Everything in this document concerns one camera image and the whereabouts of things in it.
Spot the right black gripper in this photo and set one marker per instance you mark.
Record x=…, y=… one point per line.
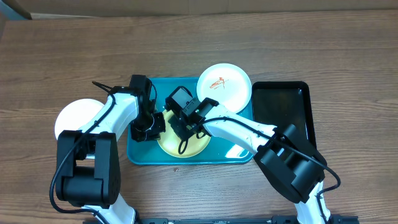
x=183, y=130

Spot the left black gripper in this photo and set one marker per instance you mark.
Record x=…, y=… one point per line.
x=155, y=135

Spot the yellow-green plate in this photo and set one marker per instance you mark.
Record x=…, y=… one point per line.
x=169, y=141

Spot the white plate with sauce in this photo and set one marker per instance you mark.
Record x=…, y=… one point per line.
x=226, y=83

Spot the white plate front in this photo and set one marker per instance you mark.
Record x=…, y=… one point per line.
x=76, y=114

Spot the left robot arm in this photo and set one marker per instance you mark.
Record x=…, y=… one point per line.
x=88, y=177

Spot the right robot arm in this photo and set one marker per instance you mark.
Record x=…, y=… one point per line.
x=290, y=163

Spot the teal plastic tray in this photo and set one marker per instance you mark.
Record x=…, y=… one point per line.
x=218, y=151

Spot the black rectangular tray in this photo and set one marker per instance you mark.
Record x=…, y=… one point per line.
x=284, y=103

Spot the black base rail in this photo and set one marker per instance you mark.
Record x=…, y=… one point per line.
x=278, y=219

